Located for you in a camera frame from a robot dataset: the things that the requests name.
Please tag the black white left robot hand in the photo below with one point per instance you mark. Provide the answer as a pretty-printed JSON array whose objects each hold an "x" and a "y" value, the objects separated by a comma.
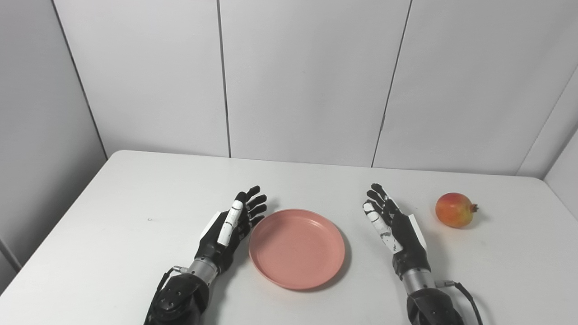
[{"x": 212, "y": 250}]

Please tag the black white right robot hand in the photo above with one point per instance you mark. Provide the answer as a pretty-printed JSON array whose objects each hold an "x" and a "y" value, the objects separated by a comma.
[{"x": 408, "y": 253}]

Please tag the red yellow pomegranate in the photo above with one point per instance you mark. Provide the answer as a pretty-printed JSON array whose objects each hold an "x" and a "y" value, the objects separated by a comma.
[{"x": 454, "y": 210}]

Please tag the pink round plate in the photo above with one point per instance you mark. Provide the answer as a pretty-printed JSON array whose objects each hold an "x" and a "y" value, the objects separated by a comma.
[{"x": 295, "y": 250}]

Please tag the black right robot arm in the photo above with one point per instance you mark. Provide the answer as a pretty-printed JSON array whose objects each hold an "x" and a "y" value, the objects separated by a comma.
[{"x": 431, "y": 307}]

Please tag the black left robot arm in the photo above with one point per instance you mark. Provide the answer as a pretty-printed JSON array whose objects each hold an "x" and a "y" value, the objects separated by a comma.
[{"x": 180, "y": 298}]

